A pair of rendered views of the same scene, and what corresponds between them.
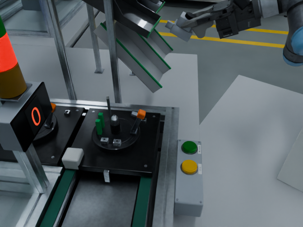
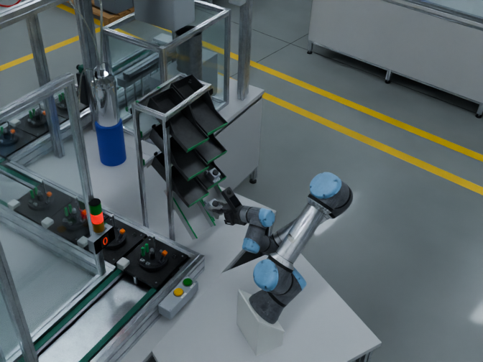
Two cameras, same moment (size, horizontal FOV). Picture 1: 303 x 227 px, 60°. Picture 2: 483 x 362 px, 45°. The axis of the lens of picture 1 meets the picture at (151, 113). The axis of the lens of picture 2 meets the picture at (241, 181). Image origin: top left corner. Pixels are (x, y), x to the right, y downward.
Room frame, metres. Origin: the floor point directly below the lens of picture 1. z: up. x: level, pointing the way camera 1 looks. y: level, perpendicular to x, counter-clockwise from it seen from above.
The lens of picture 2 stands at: (-1.02, -1.04, 3.00)
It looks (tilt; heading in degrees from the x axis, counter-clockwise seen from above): 39 degrees down; 24
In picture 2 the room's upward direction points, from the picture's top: 2 degrees clockwise
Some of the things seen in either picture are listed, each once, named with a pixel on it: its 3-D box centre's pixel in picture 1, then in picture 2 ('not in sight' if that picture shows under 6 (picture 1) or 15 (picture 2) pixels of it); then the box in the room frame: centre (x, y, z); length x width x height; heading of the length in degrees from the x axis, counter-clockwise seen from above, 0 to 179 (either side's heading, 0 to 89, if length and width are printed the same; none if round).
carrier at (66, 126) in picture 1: (29, 118); (111, 232); (0.58, 0.36, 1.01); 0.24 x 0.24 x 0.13; 83
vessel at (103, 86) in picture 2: not in sight; (104, 93); (1.24, 0.83, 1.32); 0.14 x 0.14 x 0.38
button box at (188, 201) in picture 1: (188, 174); (178, 296); (0.44, -0.10, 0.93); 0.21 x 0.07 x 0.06; 173
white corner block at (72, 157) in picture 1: (73, 158); (123, 263); (0.46, 0.21, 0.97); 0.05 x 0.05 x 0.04; 83
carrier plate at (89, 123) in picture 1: (117, 138); (152, 261); (0.55, 0.10, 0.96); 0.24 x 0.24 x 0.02; 83
